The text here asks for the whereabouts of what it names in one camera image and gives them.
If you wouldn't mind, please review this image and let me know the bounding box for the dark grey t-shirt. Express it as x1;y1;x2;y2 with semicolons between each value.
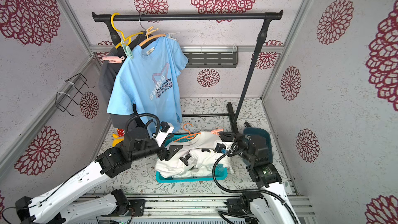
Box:
98;34;146;131

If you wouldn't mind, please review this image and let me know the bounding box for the teal laundry basket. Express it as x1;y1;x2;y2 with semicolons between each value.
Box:
155;133;228;184

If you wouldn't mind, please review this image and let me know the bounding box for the light blue garment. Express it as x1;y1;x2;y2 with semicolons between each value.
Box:
107;37;188;132

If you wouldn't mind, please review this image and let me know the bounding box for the black clothes rack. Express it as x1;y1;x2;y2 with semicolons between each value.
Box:
91;10;284;133

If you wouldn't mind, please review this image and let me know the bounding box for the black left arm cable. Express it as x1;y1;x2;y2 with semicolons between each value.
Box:
124;113;161;138

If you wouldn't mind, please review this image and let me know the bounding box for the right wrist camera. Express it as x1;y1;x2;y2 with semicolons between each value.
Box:
215;142;238;157

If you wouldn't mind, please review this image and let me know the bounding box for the beige clothespin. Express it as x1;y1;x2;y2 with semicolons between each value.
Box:
146;26;156;38

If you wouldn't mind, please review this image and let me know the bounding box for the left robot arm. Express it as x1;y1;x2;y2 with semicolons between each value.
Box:
15;128;182;224

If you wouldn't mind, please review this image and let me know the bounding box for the orange plastic hanger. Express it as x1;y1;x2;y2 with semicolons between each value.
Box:
174;123;201;143

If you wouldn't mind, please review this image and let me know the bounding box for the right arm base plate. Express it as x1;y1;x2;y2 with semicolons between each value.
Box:
224;198;253;215

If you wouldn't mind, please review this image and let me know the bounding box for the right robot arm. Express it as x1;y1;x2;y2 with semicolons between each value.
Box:
216;128;300;224

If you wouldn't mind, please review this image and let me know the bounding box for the yellow plush toy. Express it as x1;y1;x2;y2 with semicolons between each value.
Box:
112;129;125;147

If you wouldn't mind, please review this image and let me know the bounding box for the wooden hanger metal hook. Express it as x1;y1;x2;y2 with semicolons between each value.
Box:
139;13;167;48

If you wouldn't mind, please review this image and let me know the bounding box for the pink clothespin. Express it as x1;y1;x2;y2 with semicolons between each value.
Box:
102;56;125;64
211;129;224;135

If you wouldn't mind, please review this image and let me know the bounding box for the mint green clothespin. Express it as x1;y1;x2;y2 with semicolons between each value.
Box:
121;42;134;59

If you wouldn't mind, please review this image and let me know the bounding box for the black wire wall basket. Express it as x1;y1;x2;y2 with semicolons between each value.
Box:
54;73;95;117

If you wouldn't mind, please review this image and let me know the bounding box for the grey clothespin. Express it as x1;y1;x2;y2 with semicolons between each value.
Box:
167;32;181;40

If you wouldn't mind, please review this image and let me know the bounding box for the dark teal clothespin bin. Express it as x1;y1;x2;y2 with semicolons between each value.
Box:
243;127;274;163

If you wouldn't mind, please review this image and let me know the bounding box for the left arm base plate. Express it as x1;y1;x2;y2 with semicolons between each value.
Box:
102;199;146;217

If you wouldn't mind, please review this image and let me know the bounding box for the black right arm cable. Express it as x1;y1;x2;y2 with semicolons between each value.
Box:
212;152;299;224

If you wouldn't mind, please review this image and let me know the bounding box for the black wall shelf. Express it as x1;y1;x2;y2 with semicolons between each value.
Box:
182;46;239;68

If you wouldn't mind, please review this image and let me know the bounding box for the yellow plastic hanger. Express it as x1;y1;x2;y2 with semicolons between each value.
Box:
110;12;146;49

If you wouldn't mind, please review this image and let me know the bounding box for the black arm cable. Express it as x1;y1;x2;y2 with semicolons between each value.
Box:
124;113;161;138
212;152;299;224

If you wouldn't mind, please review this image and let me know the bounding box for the white t-shirt black print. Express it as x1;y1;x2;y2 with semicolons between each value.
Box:
154;131;234;178

